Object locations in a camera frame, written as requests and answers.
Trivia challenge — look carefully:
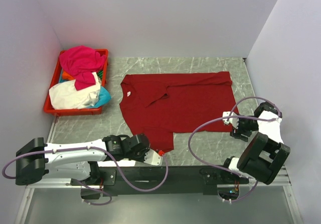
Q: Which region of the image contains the pink t shirt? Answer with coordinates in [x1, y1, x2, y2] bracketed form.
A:
[59, 46, 107, 90]

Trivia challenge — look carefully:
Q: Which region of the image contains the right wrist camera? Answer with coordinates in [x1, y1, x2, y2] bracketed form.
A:
[222, 111, 239, 128]

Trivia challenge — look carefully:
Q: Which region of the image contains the green t shirt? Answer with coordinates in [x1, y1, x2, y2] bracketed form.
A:
[97, 70, 104, 80]

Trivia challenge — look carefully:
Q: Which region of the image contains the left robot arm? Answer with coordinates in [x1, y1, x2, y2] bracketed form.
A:
[16, 134, 151, 185]

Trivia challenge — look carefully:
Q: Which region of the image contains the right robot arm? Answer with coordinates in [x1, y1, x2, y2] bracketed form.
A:
[220, 102, 290, 185]

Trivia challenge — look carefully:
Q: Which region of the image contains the orange t shirt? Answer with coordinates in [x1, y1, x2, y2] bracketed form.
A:
[61, 70, 74, 81]

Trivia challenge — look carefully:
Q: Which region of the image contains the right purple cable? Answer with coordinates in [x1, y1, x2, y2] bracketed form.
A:
[188, 96, 283, 203]

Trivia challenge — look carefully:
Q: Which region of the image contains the purple cable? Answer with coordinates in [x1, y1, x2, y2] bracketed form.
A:
[188, 96, 283, 203]
[2, 146, 169, 206]

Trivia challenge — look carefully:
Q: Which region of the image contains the white t shirt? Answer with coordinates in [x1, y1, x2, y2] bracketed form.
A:
[49, 72, 101, 110]

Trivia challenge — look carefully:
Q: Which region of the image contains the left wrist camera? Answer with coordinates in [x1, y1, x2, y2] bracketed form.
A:
[143, 149, 163, 166]

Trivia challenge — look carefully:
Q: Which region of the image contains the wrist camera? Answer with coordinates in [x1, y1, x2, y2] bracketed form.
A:
[143, 149, 163, 166]
[222, 111, 239, 128]

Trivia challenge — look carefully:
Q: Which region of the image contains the turquoise t shirt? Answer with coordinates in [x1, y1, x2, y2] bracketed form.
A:
[87, 86, 111, 108]

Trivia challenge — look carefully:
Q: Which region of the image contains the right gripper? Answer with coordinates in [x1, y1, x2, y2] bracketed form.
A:
[230, 113, 259, 143]

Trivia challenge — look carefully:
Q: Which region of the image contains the dark red t shirt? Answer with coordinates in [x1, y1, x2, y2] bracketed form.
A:
[120, 71, 236, 152]

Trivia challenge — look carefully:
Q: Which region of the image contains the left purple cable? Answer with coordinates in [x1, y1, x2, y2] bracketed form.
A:
[2, 146, 169, 206]

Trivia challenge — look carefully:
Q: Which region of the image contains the black base beam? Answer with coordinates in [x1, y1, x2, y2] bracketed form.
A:
[85, 166, 249, 196]

